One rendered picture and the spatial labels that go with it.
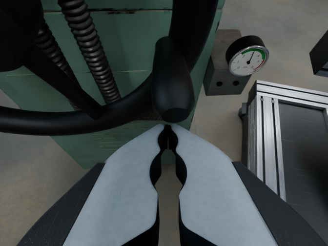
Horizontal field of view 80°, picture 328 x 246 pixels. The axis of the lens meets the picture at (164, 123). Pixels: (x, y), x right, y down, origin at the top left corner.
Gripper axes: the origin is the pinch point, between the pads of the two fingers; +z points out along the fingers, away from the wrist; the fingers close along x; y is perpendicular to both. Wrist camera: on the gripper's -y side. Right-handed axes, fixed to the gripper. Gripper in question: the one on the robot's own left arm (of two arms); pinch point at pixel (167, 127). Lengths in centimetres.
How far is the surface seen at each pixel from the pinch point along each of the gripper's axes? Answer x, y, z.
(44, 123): -13.5, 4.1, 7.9
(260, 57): 14.9, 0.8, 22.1
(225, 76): 11.3, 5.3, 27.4
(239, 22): 55, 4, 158
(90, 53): -8.3, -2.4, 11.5
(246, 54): 12.3, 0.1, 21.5
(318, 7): 126, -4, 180
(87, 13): -7.4, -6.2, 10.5
